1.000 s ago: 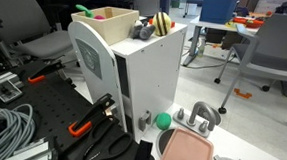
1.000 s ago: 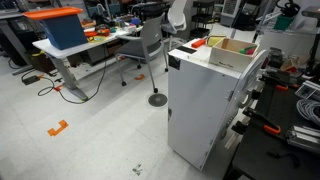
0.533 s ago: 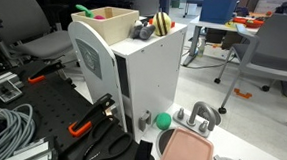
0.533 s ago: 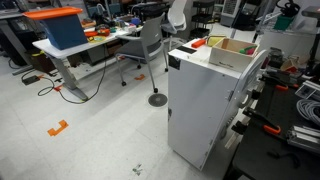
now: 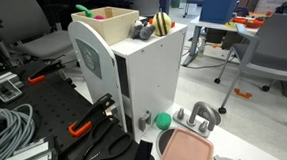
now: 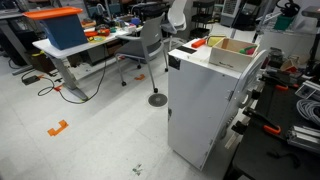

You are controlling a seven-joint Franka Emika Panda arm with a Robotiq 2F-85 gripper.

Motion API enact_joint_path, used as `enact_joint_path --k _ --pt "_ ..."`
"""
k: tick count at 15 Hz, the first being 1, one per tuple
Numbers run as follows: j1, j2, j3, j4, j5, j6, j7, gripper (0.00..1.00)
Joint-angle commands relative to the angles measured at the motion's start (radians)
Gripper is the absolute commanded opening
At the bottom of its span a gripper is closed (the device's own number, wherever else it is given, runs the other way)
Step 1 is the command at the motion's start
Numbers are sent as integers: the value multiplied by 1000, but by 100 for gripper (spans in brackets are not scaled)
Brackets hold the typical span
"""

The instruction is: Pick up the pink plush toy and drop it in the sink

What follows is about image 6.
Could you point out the pink plush toy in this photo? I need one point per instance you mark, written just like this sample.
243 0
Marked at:
251 51

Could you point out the white toy kitchen cabinet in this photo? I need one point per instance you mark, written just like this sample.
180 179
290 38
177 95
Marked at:
203 99

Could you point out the orange block toy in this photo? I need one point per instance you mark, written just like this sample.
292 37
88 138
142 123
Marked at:
198 43

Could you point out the yellow striped plush toy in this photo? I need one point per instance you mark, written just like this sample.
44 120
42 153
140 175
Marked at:
213 40

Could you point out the green plush toy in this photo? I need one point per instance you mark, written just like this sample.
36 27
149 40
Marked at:
243 51

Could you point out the grey office chair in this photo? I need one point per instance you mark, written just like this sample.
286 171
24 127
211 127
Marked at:
145 47

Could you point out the white chair background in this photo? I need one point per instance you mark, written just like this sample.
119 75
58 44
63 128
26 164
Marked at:
176 21

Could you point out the wooden box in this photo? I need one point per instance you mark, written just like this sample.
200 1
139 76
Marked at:
226 54

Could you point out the orange floor tape marker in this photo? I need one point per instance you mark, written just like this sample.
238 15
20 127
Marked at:
55 131

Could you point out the black orange clamp front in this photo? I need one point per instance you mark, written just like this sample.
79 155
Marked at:
268 126

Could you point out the black orange clamp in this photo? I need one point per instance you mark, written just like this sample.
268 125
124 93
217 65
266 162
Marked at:
268 126
278 83

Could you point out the blue bin with orange lid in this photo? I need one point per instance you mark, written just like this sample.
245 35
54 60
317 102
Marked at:
61 26

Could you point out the black orange clamp rear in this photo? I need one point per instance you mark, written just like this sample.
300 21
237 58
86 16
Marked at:
278 83

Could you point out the white desk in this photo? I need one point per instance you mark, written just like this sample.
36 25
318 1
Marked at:
57 55

